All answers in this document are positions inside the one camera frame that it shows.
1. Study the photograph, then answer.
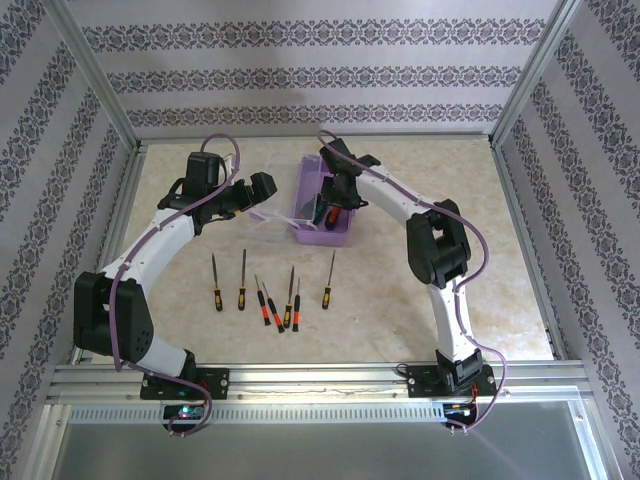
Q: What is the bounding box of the green black handle screwdriver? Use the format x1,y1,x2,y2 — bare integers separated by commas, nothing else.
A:
295,197,325,224

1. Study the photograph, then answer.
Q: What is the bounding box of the purple plastic toolbox base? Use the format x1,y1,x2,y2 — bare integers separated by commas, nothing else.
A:
291,153,357,249

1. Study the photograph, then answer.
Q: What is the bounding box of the grey metal sheet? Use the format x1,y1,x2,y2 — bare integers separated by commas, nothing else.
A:
39,399,601,480

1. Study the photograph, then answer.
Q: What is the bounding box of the aluminium rear frame rail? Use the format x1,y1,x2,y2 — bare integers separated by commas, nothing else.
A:
135,132,496,147

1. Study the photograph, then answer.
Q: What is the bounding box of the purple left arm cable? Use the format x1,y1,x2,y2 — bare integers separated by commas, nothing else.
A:
108,132,244,439

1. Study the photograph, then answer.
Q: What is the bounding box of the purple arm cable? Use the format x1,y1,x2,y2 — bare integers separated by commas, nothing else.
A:
315,130,506,436
108,132,244,439

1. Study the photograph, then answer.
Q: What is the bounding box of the aluminium side frame rail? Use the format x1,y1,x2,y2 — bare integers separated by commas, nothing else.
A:
492,142,570,361
69,142,149,366

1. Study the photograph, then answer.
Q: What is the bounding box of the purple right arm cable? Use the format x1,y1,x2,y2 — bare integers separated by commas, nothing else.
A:
315,130,506,436

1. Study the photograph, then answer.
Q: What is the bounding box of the aluminium frame post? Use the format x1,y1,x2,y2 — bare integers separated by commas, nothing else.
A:
491,0,595,146
47,0,141,149

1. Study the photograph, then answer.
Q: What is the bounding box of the aluminium front frame rail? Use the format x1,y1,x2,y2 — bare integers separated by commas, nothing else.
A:
47,363,589,402

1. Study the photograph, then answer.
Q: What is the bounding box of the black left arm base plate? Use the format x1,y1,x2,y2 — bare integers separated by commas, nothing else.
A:
141,367,231,401

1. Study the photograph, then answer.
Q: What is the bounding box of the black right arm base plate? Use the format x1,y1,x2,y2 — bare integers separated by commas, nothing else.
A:
406,363,497,400

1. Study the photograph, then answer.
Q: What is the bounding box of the white slotted cable duct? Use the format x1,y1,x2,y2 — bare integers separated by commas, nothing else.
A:
67,403,447,425

